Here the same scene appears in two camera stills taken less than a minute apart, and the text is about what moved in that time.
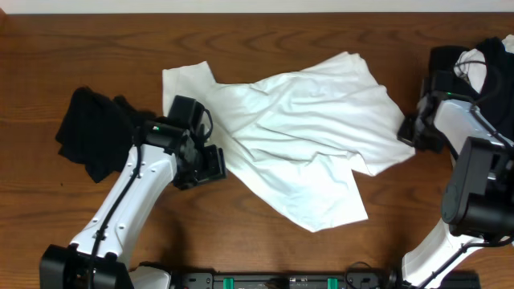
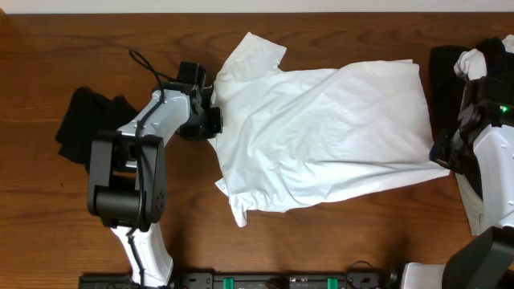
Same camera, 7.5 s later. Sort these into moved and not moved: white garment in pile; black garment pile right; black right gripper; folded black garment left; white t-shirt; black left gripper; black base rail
Moved: black left gripper; white t-shirt; black right gripper
Not moved: black base rail; white garment in pile; black garment pile right; folded black garment left
